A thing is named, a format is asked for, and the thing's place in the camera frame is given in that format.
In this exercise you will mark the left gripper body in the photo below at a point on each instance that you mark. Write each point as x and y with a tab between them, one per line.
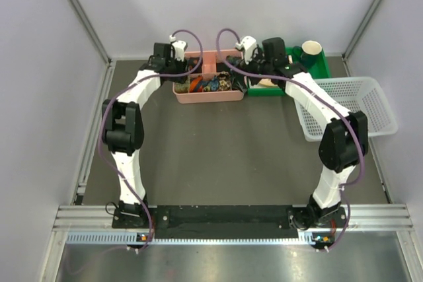
176	67

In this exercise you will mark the pink divided storage box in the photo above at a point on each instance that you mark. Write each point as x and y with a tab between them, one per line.
213	63

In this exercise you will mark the dark green mug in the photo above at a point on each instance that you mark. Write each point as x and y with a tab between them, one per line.
307	54

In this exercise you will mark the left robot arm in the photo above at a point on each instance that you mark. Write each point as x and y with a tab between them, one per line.
123	131

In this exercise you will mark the olive green patterned tie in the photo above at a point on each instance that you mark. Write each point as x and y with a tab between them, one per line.
182	88

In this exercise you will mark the rolled orange blue tie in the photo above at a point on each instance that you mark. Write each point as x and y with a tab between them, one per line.
197	84

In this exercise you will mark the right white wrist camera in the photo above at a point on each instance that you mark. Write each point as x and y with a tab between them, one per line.
247	46

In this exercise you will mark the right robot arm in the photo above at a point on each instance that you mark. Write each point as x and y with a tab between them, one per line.
345	134

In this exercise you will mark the green plastic tray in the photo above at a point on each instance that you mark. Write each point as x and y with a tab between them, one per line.
320	70

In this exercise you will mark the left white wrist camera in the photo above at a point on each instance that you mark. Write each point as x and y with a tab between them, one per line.
179	47

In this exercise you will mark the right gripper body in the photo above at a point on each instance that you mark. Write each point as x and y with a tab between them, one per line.
259	67

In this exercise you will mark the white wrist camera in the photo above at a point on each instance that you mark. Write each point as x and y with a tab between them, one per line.
179	47
247	46

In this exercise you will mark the rolled teal patterned tie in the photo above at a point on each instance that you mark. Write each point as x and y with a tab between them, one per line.
234	62

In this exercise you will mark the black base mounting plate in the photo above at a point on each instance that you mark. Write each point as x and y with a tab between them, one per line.
252	223

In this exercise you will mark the rolled dark floral tie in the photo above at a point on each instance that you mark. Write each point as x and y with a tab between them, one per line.
194	65

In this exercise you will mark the rolled dark paisley tie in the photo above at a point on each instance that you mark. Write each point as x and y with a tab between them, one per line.
222	82

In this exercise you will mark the white perforated plastic basket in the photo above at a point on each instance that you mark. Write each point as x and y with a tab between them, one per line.
345	93

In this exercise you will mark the aluminium frame rail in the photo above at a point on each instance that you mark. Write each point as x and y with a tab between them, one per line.
385	217

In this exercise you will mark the cream floral plate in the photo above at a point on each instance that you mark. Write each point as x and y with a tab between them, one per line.
267	84

